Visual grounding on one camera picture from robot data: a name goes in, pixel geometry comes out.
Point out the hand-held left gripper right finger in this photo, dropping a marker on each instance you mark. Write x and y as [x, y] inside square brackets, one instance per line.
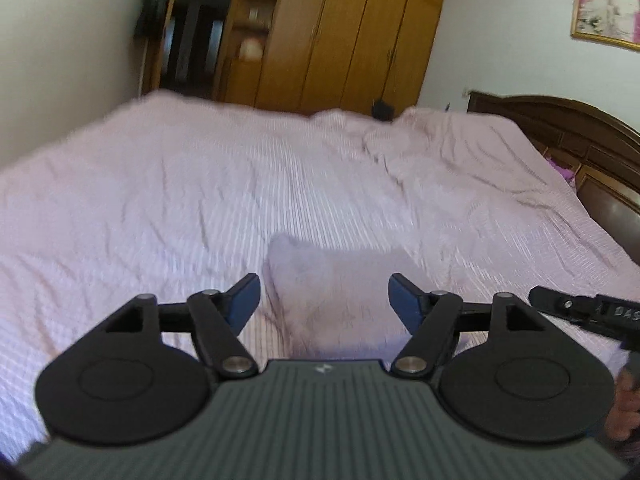
[405, 300]

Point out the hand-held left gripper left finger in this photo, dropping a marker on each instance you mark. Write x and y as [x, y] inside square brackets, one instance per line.
[245, 300]

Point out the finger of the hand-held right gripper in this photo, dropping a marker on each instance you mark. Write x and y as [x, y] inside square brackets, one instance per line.
[560, 302]

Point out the lilac knit cardigan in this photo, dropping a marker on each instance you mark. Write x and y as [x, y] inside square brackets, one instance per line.
[340, 280]

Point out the dark hanging clothes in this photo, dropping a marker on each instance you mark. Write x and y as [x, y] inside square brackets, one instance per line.
[152, 5]

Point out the person's right hand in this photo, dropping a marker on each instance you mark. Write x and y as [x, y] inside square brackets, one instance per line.
[625, 410]

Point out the purple cloth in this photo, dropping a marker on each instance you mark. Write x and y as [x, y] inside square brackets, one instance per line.
[561, 170]

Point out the pink checked bed cover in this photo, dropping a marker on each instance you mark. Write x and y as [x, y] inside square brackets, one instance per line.
[175, 185]

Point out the dark wooden headboard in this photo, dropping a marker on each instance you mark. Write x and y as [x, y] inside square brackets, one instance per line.
[575, 130]

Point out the black bag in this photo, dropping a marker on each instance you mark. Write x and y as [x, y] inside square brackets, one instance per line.
[383, 111]

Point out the pink box on shelf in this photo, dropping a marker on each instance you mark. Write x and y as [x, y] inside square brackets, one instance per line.
[251, 49]

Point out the wooden wardrobe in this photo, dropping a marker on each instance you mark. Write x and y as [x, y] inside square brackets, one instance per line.
[350, 30]

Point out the framed wall picture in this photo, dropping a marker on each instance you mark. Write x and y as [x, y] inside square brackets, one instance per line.
[607, 0]

